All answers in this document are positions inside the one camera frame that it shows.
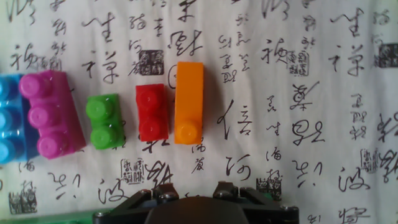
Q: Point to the pink three-stud block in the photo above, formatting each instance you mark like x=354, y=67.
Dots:
x=51, y=115

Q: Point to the green studded baseplate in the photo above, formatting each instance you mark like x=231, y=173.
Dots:
x=46, y=218

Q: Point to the green two-stud block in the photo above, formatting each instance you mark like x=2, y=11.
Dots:
x=104, y=121

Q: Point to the blue three-stud block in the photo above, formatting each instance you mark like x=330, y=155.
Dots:
x=11, y=118

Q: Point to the red two-stud block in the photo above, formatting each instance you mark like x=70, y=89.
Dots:
x=152, y=112

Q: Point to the orange block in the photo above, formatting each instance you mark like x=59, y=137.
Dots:
x=189, y=102

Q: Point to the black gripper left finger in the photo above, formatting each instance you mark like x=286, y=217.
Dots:
x=168, y=193

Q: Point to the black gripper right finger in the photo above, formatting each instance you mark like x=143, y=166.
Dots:
x=225, y=190

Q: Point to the beige calligraphy print cloth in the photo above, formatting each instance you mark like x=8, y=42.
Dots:
x=280, y=93

